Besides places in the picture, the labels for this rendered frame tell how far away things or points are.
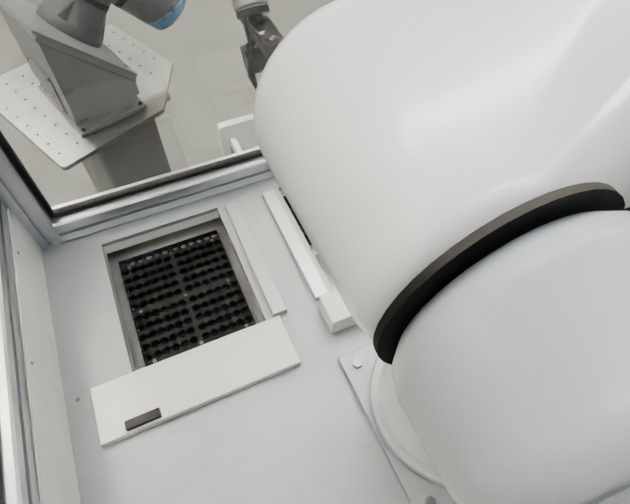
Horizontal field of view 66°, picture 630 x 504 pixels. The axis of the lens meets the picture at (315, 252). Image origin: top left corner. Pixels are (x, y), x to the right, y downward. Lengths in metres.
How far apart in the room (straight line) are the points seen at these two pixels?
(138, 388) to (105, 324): 0.13
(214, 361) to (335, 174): 0.56
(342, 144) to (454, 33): 0.06
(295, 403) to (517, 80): 0.57
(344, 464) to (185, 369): 0.25
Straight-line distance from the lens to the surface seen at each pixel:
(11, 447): 0.60
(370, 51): 0.19
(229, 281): 0.83
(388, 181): 0.15
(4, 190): 0.82
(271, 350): 0.71
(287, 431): 0.68
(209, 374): 0.70
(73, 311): 0.82
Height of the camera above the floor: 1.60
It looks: 55 degrees down
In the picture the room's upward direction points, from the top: 1 degrees clockwise
